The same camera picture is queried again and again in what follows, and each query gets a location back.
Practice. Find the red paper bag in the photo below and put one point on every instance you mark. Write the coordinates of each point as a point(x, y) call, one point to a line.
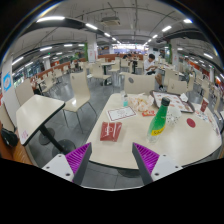
point(111, 131)

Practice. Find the ceiling air conditioner unit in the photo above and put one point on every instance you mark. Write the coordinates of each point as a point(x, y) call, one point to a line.
point(110, 21)

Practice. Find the brown food tray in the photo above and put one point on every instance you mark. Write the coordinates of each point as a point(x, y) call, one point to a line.
point(173, 100)

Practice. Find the ceiling lights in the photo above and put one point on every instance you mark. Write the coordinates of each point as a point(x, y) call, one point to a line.
point(50, 19)

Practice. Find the group of beige chairs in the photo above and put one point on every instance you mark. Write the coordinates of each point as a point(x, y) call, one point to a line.
point(100, 71)

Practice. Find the black bag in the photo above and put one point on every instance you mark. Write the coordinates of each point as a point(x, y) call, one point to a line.
point(8, 137)

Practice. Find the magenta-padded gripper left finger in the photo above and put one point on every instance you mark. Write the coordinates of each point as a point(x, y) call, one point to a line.
point(60, 165)

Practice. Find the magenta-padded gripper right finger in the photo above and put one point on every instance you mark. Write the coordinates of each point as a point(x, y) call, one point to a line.
point(163, 165)

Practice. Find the colourful sticker sheet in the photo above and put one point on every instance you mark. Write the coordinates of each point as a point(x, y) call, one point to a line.
point(202, 116)

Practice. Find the white red-bordered card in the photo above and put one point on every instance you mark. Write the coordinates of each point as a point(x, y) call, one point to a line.
point(121, 113)

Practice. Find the beige chair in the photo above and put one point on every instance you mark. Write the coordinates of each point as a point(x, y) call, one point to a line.
point(140, 85)
point(80, 90)
point(176, 86)

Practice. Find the person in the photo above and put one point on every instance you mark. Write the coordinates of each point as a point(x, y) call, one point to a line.
point(150, 65)

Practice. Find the clear plastic food bag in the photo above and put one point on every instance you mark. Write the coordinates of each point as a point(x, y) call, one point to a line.
point(141, 101)

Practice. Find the small clear sanitizer bottle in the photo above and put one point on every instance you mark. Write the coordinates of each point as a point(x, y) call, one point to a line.
point(125, 100)

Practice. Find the round red coaster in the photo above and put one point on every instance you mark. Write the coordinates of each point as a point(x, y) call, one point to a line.
point(191, 122)

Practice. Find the green drink bottle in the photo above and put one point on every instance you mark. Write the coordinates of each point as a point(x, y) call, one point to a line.
point(158, 123)

